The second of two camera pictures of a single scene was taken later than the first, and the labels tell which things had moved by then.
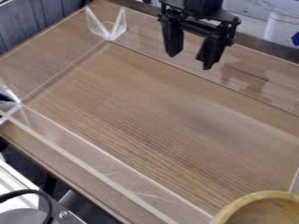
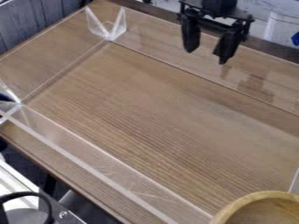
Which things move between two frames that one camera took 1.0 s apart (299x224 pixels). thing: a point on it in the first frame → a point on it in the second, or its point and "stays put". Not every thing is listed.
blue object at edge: [294, 38] stays put
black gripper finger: [173, 35] → [191, 31]
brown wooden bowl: [261, 207] stays put
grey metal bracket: [62, 216] stays put
